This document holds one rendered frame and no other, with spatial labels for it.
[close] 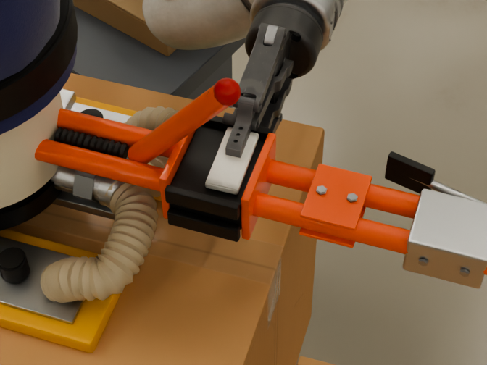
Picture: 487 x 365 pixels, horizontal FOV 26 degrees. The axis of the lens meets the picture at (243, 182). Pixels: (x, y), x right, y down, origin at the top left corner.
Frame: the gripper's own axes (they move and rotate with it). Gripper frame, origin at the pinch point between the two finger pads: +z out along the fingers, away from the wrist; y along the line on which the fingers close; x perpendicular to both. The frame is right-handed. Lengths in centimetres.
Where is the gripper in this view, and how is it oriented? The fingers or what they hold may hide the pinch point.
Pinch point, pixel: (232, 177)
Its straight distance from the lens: 96.4
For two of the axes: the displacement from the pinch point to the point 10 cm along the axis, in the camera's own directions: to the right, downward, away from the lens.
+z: -2.8, 7.5, -6.0
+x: -9.6, -2.2, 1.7
